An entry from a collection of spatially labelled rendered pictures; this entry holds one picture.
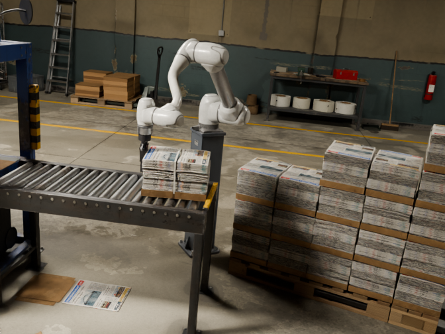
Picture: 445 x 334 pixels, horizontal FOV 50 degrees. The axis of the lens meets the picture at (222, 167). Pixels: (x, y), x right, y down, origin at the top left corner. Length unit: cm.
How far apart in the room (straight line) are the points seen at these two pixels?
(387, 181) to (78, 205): 185
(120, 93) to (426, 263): 703
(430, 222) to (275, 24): 710
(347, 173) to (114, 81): 669
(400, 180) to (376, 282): 71
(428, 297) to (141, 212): 188
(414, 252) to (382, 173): 54
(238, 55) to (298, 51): 119
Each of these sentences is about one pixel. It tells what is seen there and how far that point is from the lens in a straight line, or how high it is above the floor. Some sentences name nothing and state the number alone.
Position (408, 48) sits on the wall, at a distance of 1002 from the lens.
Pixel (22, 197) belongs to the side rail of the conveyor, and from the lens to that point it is 291.
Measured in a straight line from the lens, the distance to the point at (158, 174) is 272.
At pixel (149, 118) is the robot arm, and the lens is 274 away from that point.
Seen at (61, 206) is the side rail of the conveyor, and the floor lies 74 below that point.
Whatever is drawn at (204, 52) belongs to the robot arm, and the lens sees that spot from 299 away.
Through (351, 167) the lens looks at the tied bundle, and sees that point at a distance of 310.
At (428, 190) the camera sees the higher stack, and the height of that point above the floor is 95.
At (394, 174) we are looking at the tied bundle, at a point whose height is 100.
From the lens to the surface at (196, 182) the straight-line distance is 271.
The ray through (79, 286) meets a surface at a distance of 345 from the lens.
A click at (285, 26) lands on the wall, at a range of 971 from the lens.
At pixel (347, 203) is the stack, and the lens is 317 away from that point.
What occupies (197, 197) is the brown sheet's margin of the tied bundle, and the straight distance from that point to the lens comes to 274.
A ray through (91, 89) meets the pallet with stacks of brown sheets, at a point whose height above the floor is 29.
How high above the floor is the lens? 183
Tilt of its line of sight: 18 degrees down
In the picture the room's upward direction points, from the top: 5 degrees clockwise
